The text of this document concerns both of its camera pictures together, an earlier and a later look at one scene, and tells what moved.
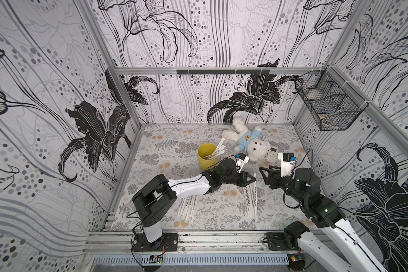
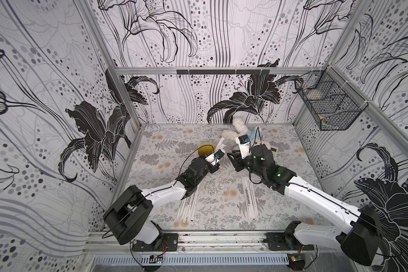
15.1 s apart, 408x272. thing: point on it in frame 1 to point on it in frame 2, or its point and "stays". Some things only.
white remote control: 272,154 stays
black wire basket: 334,103 stays
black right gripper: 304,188 to 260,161
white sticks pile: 247,197 stays
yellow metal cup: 205,150 stays
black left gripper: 242,182 to 213,169
